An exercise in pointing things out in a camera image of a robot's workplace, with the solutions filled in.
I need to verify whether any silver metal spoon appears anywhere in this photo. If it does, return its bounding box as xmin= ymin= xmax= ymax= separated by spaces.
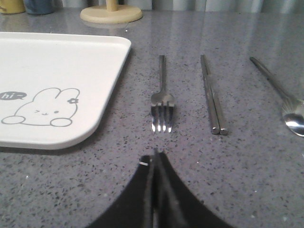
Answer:
xmin=249 ymin=57 xmax=304 ymax=137

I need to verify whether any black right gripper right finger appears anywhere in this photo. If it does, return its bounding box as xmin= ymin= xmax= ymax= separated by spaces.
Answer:
xmin=154 ymin=149 xmax=231 ymax=228

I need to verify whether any wooden mug tree stand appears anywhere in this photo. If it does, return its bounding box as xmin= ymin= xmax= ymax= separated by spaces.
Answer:
xmin=80 ymin=0 xmax=143 ymax=24

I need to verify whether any blue enamel mug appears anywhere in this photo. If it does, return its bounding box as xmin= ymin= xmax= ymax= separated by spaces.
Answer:
xmin=23 ymin=0 xmax=54 ymax=15

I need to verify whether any silver metal chopstick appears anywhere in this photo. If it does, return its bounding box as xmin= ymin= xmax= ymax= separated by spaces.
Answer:
xmin=207 ymin=73 xmax=228 ymax=135
xmin=200 ymin=55 xmax=220 ymax=134

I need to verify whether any yellow enamel mug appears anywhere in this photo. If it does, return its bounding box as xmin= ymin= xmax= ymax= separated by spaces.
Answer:
xmin=0 ymin=0 xmax=26 ymax=14

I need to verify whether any silver metal fork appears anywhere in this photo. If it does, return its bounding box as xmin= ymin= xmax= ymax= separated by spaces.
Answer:
xmin=151 ymin=55 xmax=175 ymax=133

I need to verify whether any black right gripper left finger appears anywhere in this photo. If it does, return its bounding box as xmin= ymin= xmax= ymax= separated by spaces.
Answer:
xmin=89 ymin=155 xmax=154 ymax=228

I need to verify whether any cream tray with rabbit print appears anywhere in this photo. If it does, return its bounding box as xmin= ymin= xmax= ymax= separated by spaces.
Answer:
xmin=0 ymin=32 xmax=131 ymax=150

